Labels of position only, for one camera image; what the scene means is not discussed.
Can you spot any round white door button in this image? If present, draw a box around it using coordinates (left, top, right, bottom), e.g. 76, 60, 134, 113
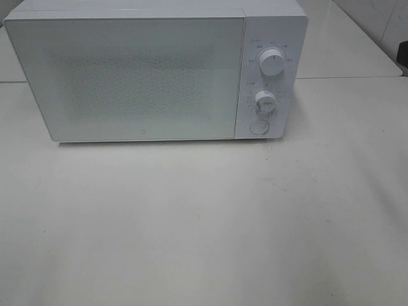
250, 120, 270, 135

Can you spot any white timer knob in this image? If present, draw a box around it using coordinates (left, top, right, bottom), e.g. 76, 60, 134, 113
254, 91, 277, 113

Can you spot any white microwave door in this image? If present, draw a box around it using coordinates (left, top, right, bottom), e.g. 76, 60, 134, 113
6, 18, 244, 142

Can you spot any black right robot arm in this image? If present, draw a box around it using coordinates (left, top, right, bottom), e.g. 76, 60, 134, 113
397, 41, 408, 68

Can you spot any upper white power knob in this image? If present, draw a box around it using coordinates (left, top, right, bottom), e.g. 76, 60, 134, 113
258, 47, 286, 77

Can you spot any white microwave oven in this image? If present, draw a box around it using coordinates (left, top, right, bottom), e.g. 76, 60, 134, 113
3, 1, 308, 141

